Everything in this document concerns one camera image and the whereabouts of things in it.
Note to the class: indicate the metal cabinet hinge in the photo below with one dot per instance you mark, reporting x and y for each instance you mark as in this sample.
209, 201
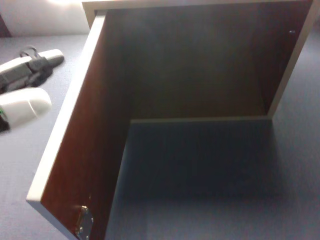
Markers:
84, 221

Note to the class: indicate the light wooden box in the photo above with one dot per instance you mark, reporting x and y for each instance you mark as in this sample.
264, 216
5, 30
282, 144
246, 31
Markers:
200, 62

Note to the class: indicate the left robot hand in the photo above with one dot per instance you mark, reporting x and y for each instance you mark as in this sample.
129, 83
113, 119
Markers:
27, 105

